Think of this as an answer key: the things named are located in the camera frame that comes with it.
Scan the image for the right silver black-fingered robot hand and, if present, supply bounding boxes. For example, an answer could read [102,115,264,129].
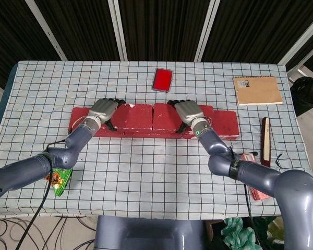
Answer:
[166,99,206,134]

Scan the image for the left silver black-fingered robot hand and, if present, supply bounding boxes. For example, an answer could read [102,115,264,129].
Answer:
[88,98,127,132]

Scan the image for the red brick with white-scuffed corner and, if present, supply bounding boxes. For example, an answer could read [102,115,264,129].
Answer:
[152,103,215,132]

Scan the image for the red brick with chipped edges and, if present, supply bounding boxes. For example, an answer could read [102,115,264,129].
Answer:
[90,103,154,130]

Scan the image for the red brick with white patch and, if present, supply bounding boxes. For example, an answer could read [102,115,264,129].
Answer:
[182,110,240,141]

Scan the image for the red ink pad case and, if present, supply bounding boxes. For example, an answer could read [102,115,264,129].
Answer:
[151,67,175,93]

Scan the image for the brown spiral notebook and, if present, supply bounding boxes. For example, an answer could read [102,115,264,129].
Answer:
[233,75,284,106]

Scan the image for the white black-checked tablecloth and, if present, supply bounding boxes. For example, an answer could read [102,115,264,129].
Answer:
[0,60,313,217]

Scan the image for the green snack packet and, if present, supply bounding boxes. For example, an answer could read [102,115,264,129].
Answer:
[44,168,73,197]

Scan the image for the long dark red box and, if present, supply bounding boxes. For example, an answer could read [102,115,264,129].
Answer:
[261,117,272,168]

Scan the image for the black pleated curtain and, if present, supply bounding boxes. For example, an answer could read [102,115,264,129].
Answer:
[0,0,313,91]

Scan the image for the pink and red box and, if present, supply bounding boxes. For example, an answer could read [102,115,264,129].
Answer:
[241,153,269,201]

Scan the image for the black trash bag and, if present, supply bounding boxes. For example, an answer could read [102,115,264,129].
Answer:
[289,77,313,117]

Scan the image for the green plastic bag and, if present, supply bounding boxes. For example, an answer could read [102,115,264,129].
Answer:
[222,217,256,250]

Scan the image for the blue-grey robot torso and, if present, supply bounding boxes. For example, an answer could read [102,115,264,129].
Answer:
[93,215,206,250]

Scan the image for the white frame post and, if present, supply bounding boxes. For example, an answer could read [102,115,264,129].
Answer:
[107,0,128,62]
[194,0,221,63]
[30,0,67,61]
[278,14,313,66]

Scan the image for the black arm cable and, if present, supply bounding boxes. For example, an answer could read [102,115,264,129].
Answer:
[22,139,68,250]
[244,183,261,250]

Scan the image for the black floor cables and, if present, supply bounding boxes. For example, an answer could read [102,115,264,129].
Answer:
[0,215,97,250]

